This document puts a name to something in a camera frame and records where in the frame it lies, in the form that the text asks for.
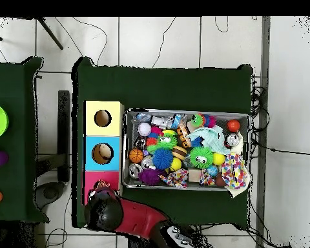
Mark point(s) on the orange tiger plush toy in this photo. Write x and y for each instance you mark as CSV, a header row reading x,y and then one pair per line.
x,y
102,184

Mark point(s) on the blue fuzzy ball toy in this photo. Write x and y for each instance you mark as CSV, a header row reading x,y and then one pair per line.
x,y
162,159

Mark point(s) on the toy hamburger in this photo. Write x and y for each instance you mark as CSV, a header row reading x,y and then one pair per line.
x,y
180,153

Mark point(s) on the crushed clear plastic bottle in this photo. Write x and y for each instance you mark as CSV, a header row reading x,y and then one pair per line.
x,y
161,120

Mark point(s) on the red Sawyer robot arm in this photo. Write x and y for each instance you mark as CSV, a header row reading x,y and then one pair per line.
x,y
139,219

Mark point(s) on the wooden box with three holes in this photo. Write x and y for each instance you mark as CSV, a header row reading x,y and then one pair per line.
x,y
103,106

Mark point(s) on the shallow clear mesh bin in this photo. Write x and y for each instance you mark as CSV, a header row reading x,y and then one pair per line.
x,y
221,117

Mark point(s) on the small toy basketball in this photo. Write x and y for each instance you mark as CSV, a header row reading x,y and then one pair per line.
x,y
136,155

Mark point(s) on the white dimpled ball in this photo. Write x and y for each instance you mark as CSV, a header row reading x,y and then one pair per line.
x,y
144,129

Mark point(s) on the green fuzzy toy with eyes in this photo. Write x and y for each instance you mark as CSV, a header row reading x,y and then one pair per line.
x,y
201,158

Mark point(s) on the mint green cloth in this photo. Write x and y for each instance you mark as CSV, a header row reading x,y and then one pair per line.
x,y
211,139

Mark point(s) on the dark green tablecloth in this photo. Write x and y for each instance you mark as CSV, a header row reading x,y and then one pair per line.
x,y
165,87
13,85

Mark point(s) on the colourful dotted cloth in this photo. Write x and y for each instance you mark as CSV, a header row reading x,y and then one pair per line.
x,y
233,173

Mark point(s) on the black soda can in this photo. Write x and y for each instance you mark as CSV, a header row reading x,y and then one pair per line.
x,y
232,140

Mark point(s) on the orange ball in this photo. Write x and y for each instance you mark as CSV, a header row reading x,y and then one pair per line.
x,y
233,125

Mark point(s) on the black tripod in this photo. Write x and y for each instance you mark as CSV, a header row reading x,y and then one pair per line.
x,y
50,33

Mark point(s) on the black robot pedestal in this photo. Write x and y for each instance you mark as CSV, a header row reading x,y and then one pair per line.
x,y
142,244

